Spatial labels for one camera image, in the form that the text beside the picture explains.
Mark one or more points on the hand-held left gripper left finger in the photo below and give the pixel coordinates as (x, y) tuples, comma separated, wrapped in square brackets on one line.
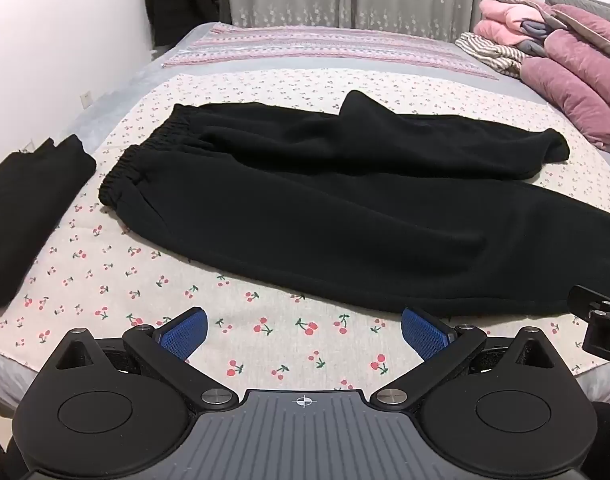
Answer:
[(187, 332)]

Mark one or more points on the cherry print bed sheet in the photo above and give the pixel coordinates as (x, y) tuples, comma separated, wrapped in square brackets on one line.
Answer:
[(135, 280)]

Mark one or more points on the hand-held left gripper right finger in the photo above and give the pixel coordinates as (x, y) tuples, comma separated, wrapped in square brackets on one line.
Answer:
[(425, 335)]

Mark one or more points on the folded black garment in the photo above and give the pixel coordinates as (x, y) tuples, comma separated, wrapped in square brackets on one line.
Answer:
[(25, 210)]

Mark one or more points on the pink folded garment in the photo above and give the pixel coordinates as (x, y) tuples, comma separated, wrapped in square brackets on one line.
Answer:
[(500, 22)]

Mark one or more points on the grey folded garment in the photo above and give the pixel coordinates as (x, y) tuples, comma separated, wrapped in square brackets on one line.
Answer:
[(535, 30)]

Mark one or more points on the mauve velvet quilt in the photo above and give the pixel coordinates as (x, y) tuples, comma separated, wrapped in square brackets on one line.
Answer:
[(580, 75)]

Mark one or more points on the pink striped blanket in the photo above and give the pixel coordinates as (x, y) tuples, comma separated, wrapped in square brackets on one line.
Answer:
[(310, 45)]

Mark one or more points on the grey bed sheet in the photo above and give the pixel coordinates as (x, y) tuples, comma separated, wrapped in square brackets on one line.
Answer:
[(135, 80)]

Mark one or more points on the white wall socket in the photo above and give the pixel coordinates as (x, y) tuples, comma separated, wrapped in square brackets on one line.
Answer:
[(29, 145), (86, 99)]

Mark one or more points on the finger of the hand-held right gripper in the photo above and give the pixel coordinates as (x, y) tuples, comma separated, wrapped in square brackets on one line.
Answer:
[(585, 300)]

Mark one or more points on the striped folded cloth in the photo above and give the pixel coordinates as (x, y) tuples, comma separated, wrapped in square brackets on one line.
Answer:
[(490, 52)]

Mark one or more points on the dark hanging clothes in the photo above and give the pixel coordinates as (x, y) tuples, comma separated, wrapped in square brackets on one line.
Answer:
[(180, 5)]

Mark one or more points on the black pants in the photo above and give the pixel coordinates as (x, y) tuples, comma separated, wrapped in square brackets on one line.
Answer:
[(335, 220)]

